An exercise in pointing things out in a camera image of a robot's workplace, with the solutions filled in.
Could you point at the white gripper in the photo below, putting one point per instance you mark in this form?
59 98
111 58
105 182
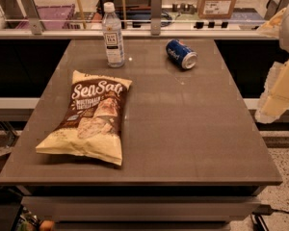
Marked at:
275 98

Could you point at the blue pepsi can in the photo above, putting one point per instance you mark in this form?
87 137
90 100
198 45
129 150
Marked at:
181 54

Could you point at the cardboard box with label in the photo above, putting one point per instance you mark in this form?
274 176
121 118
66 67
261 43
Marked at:
215 9

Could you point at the grey table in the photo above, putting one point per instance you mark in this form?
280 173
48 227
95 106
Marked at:
192 155

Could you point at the clear tea bottle white cap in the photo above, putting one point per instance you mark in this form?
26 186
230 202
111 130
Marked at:
111 28

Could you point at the sea salt chips bag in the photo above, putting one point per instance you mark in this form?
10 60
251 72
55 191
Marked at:
91 126

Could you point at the purple plastic crate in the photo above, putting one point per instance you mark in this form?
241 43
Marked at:
51 17

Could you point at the metal railing post right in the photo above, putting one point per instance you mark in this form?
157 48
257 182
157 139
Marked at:
274 6

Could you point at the metal railing post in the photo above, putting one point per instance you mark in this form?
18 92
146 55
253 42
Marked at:
156 10
274 6
32 15

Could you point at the metal railing post middle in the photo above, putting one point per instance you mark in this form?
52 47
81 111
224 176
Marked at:
156 10

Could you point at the metal railing post left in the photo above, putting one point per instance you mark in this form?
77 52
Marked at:
32 15

